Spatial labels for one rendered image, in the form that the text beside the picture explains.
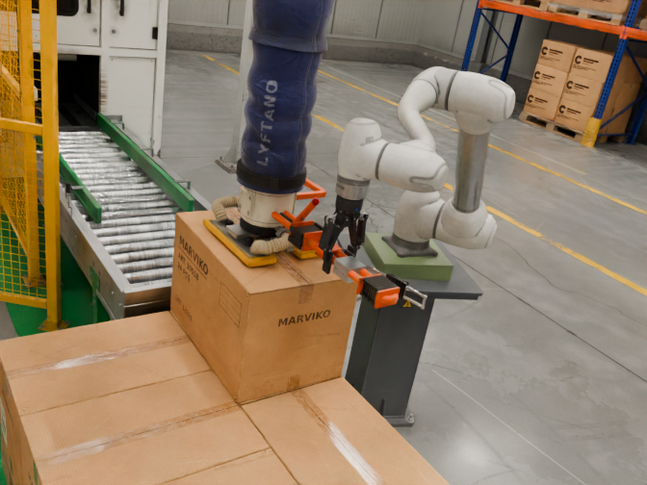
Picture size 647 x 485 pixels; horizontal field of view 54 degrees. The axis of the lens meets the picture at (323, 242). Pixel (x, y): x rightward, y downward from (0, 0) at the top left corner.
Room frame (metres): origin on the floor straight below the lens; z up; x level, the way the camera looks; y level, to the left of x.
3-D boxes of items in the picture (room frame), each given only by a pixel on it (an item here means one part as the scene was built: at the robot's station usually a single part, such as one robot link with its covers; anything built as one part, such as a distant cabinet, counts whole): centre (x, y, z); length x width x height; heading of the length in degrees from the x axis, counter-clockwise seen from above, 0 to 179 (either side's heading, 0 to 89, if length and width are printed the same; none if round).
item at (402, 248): (2.45, -0.34, 0.85); 0.22 x 0.18 x 0.06; 24
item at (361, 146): (1.64, -0.06, 1.41); 0.13 x 0.11 x 0.16; 67
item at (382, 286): (1.49, -0.16, 1.08); 0.08 x 0.07 x 0.05; 38
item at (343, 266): (1.60, -0.08, 1.07); 0.07 x 0.07 x 0.04; 38
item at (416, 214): (2.42, -0.36, 0.98); 0.18 x 0.16 x 0.22; 67
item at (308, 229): (1.77, 0.05, 1.08); 0.10 x 0.08 x 0.06; 128
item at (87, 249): (2.99, 1.40, 0.50); 2.31 x 0.05 x 0.19; 38
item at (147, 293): (2.26, 0.43, 0.58); 0.70 x 0.03 x 0.06; 128
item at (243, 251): (1.91, 0.28, 0.98); 0.34 x 0.10 x 0.05; 38
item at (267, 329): (1.96, 0.20, 0.74); 0.60 x 0.40 x 0.40; 36
